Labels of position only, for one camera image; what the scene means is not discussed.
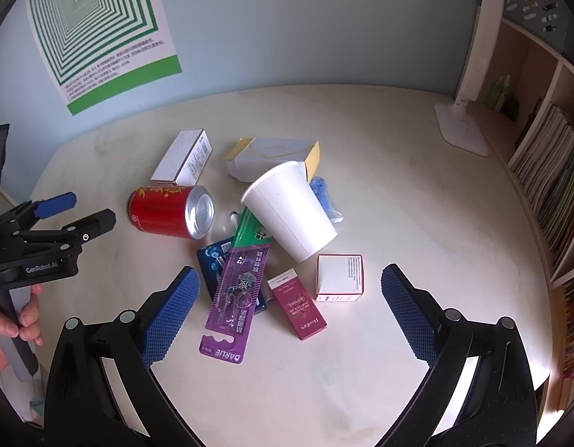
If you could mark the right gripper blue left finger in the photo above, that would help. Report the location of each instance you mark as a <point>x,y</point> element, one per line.
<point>80,406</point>

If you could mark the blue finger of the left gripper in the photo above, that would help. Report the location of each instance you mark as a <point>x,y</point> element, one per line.
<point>27,214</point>
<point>78,232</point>

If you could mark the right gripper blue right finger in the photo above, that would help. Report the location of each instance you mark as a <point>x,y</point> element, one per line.
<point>499,408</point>

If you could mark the red soda can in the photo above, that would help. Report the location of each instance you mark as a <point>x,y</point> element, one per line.
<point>185,212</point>

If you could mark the white small carton box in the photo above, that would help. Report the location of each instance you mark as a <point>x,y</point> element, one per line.
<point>185,159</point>

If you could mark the dark blue snack packet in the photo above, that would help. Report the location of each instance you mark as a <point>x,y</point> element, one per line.
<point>212,259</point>

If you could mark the green purple toothbrush package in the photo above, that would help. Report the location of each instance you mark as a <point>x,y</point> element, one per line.
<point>232,310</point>

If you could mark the white gold long box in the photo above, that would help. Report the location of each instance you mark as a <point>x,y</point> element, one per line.
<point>253,157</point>

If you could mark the white pink cube box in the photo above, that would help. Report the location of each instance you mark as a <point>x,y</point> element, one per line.
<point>339,277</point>

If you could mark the white paper cup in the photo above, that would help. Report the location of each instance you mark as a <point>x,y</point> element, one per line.
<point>284,203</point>

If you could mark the maroon small carton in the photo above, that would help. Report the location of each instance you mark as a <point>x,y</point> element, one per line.
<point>297,305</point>

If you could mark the blue items zip bag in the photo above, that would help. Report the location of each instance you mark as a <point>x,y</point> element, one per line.
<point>320,189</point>

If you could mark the person's left hand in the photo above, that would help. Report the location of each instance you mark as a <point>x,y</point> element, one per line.
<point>19,328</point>

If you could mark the wooden bookshelf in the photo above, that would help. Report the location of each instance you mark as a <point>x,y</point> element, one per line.
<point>526,111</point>

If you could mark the grey perforated basket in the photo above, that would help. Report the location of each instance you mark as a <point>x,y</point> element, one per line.
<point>550,20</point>

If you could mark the green white wall poster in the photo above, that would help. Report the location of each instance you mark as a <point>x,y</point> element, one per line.
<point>94,50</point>

